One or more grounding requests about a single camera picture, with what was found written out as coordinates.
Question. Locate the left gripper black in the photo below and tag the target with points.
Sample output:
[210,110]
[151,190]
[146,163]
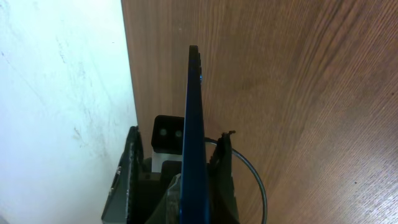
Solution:
[136,191]

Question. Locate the blue Samsung Galaxy smartphone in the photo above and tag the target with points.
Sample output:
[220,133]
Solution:
[194,192]

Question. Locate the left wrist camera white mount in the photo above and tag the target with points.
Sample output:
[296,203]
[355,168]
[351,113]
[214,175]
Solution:
[167,140]

